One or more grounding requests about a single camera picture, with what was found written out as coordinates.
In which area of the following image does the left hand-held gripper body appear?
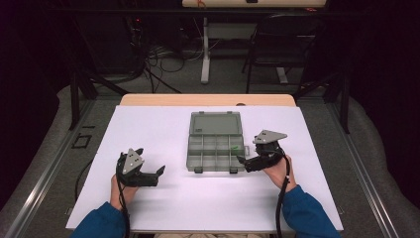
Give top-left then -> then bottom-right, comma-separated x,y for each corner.
115,147 -> 148,187

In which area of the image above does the person's left hand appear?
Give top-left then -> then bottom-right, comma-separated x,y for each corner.
109,174 -> 141,211

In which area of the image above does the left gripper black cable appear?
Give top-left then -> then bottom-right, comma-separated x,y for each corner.
116,158 -> 132,238

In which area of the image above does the grey transparent organizer box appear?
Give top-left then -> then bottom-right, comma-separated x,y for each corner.
186,111 -> 251,175

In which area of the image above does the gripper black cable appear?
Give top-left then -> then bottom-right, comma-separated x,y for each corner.
116,158 -> 132,238
275,152 -> 292,238

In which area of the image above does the white table cover sheet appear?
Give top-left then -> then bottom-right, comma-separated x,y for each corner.
65,104 -> 345,232

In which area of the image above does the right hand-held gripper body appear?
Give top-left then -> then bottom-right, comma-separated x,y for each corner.
253,129 -> 288,168

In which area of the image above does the black computer tower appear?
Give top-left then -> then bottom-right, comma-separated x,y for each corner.
77,14 -> 142,74

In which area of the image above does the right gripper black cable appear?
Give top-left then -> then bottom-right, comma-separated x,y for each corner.
275,152 -> 292,238

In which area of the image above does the black metal stand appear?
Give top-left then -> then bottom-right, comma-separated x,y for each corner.
67,65 -> 131,131

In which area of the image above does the long desk top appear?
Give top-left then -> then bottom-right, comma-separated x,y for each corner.
181,0 -> 328,8

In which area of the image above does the white desk leg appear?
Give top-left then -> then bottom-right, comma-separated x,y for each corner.
200,17 -> 212,84
276,66 -> 289,84

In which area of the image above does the thin black floor cable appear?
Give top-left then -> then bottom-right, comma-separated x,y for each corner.
74,159 -> 94,202

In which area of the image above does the person's right hand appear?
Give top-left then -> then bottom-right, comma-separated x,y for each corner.
262,154 -> 297,193

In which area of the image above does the black folding chair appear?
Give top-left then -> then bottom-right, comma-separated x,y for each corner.
242,13 -> 328,95

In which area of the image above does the bundle of floor cables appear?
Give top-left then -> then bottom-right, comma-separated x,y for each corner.
125,16 -> 206,94

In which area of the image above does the aluminium floor rail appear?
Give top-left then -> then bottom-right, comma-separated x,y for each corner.
0,98 -> 97,238
325,98 -> 401,238

